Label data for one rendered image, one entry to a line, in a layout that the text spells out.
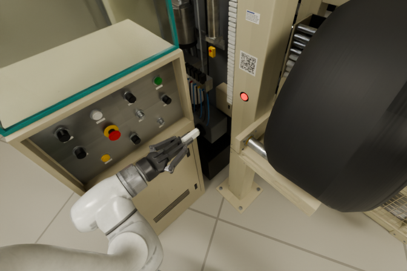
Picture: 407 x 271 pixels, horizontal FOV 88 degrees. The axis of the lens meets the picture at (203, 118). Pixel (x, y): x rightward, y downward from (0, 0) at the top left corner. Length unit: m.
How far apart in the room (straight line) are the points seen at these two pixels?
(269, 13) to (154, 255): 0.73
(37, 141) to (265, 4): 0.75
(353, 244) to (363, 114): 1.49
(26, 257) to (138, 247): 0.29
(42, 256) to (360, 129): 0.56
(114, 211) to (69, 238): 1.36
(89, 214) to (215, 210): 1.19
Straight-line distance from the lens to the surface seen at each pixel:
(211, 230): 1.70
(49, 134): 0.77
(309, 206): 0.90
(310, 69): 0.50
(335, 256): 1.83
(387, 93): 0.48
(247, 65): 0.78
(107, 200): 0.66
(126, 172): 0.68
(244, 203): 1.75
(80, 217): 0.68
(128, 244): 0.63
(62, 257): 0.46
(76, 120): 0.76
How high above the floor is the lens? 1.66
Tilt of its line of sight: 49 degrees down
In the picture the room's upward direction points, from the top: 6 degrees counter-clockwise
